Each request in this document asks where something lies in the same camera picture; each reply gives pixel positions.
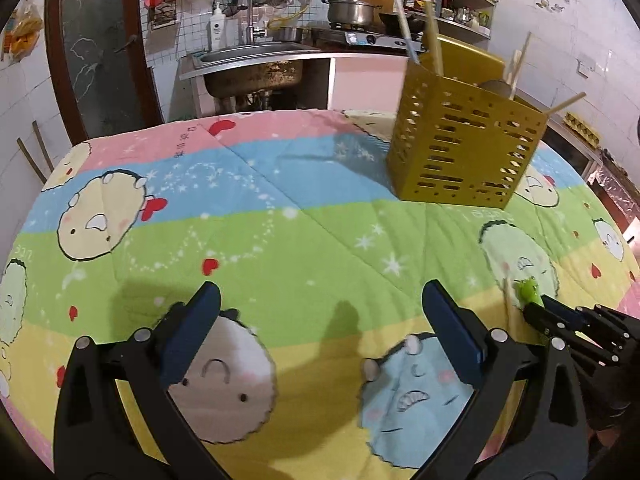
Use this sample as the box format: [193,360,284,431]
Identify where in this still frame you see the red foil covered box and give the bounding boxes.
[586,164,640,233]

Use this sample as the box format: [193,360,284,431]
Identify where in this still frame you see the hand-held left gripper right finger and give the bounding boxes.
[414,281,592,480]

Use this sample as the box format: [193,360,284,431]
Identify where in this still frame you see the stainless steel pot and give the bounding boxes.
[321,0,382,29]

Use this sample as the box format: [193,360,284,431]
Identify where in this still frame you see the black wok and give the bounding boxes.
[377,10,426,32]

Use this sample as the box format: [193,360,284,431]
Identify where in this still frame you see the dark door with frosted glass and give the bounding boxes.
[44,0,165,143]

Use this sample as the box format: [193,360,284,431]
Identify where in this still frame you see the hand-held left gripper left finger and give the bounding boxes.
[52,281,232,480]

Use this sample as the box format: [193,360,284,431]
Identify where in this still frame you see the wooden sticks against wall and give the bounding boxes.
[16,120,55,185]

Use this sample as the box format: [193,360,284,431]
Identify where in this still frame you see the wire wall rack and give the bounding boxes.
[144,0,182,32]

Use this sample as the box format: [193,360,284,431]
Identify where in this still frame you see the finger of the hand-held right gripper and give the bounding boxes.
[522,305,623,367]
[542,296,640,335]

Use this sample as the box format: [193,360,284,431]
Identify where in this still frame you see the green frog handle utensil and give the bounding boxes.
[515,279,547,311]

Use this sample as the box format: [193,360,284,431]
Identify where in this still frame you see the white soap pump bottle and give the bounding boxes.
[208,4,227,52]

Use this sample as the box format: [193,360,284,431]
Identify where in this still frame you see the cartoon printed blanket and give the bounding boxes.
[0,108,640,480]

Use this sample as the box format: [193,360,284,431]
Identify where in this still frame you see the metal faucet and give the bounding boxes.
[244,0,267,47]

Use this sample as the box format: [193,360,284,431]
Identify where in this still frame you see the thick pale wooden chopstick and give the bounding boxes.
[424,0,445,75]

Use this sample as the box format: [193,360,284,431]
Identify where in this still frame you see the pink kitchen counter cabinet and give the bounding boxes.
[327,51,417,112]

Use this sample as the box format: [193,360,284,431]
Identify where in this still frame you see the yellow plastic bags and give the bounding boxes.
[1,4,45,60]

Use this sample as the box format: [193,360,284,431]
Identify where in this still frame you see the yellow egg carton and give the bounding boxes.
[564,111,602,145]

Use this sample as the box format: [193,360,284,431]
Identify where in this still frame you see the yellow slotted utensil holder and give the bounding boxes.
[386,35,551,210]

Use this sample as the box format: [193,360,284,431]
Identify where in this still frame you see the stainless steel sink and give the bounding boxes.
[179,41,332,102]

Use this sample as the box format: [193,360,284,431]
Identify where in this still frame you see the wall shelf with bottles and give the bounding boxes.
[401,0,497,42]

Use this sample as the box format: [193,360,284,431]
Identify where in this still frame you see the gas stove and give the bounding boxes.
[311,26,431,54]

